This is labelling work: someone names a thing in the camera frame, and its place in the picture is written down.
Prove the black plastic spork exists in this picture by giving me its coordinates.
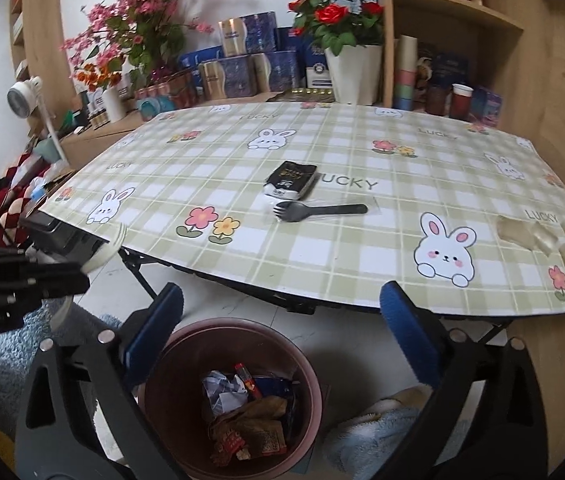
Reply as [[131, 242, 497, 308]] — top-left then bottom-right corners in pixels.
[[273, 200, 368, 223]]

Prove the dark drink cup white lid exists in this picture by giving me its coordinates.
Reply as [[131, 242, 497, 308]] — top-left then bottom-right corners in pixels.
[[450, 84, 473, 120]]

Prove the black folding table leg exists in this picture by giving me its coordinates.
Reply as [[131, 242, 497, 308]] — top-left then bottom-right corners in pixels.
[[118, 247, 158, 299]]

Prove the green plaid bunny tablecloth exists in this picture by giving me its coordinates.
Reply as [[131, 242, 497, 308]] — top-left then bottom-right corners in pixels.
[[43, 102, 565, 316]]

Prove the red rose bouquet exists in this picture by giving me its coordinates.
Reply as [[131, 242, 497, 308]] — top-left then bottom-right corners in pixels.
[[288, 0, 385, 56]]

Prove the crumpled red snack bag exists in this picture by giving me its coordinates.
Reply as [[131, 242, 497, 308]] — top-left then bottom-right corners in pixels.
[[209, 396, 287, 467]]

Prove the white rose flower pot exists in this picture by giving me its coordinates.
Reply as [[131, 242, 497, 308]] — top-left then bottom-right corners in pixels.
[[325, 46, 383, 106]]

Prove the blue gold gift box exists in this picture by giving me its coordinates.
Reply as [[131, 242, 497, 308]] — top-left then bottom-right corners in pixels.
[[199, 55, 258, 101]]

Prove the green foil tray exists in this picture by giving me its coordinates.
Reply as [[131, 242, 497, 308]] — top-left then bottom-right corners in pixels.
[[268, 88, 335, 103]]

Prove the pink cherry blossom bouquet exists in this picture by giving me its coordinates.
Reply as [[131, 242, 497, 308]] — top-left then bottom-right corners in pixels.
[[61, 0, 213, 82]]

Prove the dark red trash bin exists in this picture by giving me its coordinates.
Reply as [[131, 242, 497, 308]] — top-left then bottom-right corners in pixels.
[[139, 318, 323, 479]]

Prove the crumpled grey paper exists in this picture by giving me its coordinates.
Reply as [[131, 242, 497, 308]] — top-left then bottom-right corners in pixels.
[[202, 370, 249, 418]]

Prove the black tissue pack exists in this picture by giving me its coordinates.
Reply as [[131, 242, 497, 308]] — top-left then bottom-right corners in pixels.
[[263, 160, 319, 200]]

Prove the orange flower bunch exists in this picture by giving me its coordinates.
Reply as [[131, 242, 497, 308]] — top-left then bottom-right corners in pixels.
[[74, 63, 122, 92]]

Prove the stack of pastel cups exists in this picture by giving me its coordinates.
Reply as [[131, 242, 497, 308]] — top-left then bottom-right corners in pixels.
[[393, 35, 417, 110]]

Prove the red cigarette box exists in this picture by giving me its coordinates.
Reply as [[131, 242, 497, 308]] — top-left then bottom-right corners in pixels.
[[235, 363, 263, 400]]

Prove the white desk fan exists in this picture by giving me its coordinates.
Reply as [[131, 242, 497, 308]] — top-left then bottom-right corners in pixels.
[[7, 76, 69, 162]]

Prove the white cylindrical vase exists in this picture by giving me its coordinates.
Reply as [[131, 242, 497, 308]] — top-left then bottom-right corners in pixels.
[[102, 87, 127, 122]]

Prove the blue coffee box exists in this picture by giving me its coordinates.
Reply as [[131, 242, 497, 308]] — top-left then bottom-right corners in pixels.
[[254, 376, 296, 404]]

